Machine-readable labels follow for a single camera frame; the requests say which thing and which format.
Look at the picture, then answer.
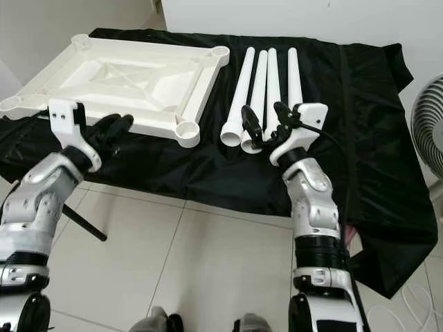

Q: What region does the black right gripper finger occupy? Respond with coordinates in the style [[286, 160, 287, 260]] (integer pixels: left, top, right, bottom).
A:
[[242, 105, 264, 142], [274, 101, 296, 130]]

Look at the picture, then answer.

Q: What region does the white plastic table leg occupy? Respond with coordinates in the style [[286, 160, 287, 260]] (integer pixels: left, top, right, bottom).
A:
[[286, 47, 304, 108], [220, 46, 257, 147], [240, 50, 271, 154], [264, 48, 283, 132]]

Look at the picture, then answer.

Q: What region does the white plastic table top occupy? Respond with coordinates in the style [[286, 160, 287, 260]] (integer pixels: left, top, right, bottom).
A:
[[0, 33, 230, 148]]

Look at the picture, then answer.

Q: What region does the black cloth table cover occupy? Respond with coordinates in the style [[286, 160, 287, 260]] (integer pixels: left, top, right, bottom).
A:
[[0, 28, 438, 299]]

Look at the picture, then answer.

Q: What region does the white standing fan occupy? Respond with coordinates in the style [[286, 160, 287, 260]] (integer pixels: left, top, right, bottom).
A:
[[410, 75, 443, 186]]

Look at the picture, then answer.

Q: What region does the grey robot left foot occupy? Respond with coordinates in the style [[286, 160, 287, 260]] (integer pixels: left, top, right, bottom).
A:
[[128, 309, 184, 332]]

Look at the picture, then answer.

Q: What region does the grey robot foot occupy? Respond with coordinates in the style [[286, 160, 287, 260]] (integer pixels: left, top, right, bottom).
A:
[[128, 309, 184, 332], [232, 313, 278, 332]]

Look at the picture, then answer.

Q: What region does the grey robot right foot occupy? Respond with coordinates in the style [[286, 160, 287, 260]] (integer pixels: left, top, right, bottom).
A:
[[232, 313, 278, 332]]

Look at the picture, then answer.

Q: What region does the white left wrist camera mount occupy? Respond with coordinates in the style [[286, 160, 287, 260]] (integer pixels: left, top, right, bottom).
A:
[[47, 99, 106, 174]]

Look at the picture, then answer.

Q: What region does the black metal frame bar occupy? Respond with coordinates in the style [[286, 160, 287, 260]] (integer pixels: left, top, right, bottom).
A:
[[68, 206, 109, 242]]

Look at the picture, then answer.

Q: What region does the white thin floor cable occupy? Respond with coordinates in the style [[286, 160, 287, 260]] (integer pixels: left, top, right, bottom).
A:
[[372, 280, 443, 332]]

